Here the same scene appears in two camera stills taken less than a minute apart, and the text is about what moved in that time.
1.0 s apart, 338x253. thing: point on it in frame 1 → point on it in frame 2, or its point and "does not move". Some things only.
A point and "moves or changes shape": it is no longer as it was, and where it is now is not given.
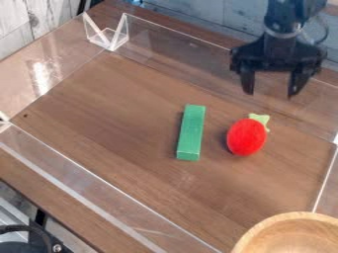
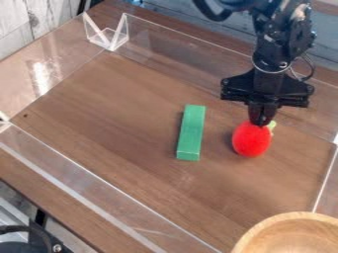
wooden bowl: x=292 y=232 does not move
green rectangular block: x=189 y=141 does not move
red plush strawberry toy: x=246 y=134 moves or changes shape
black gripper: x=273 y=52 → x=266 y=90
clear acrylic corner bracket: x=107 y=38 does not move
